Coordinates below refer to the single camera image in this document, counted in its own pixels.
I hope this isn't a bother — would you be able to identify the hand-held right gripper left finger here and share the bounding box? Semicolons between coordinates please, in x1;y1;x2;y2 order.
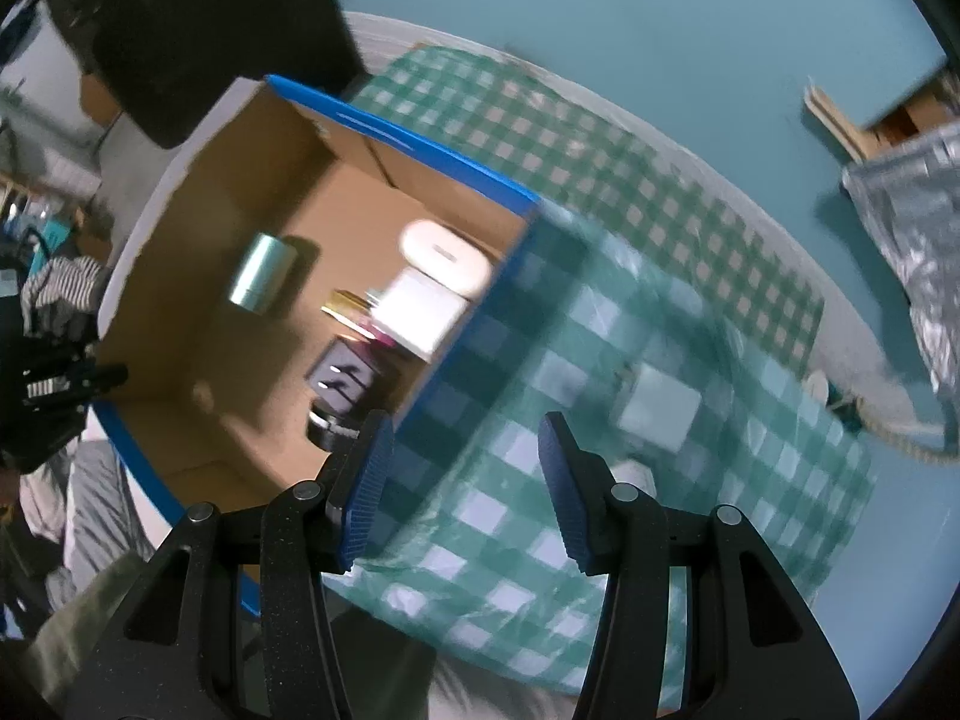
64;411;396;720

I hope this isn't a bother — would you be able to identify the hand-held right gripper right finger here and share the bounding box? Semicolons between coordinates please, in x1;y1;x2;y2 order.
538;412;860;720

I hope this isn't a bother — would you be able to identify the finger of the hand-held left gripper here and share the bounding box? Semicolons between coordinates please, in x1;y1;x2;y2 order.
22;364;129;410

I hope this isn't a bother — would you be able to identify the grey charger block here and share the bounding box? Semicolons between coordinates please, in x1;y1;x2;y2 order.
307;337;383;421

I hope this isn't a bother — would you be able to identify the blue-edged cardboard box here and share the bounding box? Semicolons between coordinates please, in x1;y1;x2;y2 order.
96;75;542;616

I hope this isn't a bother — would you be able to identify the white square box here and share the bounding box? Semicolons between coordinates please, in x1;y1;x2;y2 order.
371;268;470;361

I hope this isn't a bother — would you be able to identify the gold and magenta battery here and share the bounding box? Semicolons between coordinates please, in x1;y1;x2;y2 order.
322;289;398;347

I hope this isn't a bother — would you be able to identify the white oval case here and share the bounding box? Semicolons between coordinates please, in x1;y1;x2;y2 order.
397;219;492;301

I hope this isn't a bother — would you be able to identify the small black round object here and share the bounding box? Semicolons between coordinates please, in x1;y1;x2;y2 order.
306;401;361;452

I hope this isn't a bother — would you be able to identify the striped cloth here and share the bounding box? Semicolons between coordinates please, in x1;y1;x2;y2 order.
22;255;106;331

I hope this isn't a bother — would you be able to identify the grey fabric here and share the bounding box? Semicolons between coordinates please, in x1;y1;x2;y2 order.
64;439;181;578

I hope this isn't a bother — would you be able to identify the silver square box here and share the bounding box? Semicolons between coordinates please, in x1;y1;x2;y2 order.
611;364;702;455

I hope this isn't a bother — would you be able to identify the olive fabric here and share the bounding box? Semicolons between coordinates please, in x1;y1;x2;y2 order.
26;551;155;720

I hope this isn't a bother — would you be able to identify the green checkered tablecloth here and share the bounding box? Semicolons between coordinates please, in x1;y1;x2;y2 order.
322;45;878;695

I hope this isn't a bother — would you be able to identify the large black object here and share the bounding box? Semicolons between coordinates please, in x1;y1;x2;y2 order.
75;0;365;151

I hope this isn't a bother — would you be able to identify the silver foil bag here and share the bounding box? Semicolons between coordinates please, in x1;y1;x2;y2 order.
840;124;960;395

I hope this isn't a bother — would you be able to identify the beige rope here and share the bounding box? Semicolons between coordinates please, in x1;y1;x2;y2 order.
829;382;960;466

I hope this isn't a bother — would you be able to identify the wooden frame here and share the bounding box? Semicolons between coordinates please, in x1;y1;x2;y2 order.
804;71;960;166

